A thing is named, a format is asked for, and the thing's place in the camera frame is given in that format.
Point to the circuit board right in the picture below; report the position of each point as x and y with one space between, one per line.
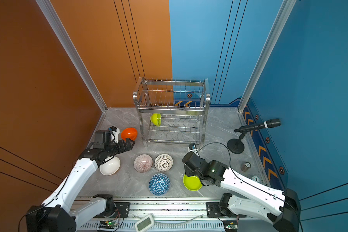
230 226

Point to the orange plastic bowl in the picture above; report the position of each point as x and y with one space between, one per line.
130 133

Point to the green circuit board left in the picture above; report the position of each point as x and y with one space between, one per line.
108 225

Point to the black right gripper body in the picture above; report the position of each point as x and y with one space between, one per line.
189 172

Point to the aluminium corner post right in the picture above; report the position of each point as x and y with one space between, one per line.
274 34

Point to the blue triangle patterned bowl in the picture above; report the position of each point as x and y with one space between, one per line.
159 184

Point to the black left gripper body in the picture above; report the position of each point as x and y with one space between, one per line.
117 148

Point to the aluminium corner post left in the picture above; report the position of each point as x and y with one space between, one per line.
58 28

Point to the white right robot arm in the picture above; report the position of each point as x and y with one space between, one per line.
243 188

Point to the pink striped ceramic bowl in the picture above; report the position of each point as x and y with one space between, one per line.
143 163

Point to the white handheld timer device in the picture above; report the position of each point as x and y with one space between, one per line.
145 223

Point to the stainless steel dish rack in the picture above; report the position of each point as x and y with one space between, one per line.
183 105

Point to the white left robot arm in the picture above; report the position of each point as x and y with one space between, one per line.
55 214

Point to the black microphone on stand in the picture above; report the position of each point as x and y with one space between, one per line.
236 146

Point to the lime green bowl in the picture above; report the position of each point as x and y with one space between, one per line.
192 183
156 119

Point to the brown poker chip stack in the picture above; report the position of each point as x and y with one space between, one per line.
245 166

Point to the aluminium corner post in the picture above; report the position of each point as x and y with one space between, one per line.
58 28
274 34

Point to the white maroon patterned bowl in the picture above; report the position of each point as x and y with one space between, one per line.
163 163

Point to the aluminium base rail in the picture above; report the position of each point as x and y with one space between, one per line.
169 207

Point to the white bowl orange outside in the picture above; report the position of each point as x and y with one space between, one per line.
110 167

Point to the blue poker chip stack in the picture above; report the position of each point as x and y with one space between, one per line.
256 179

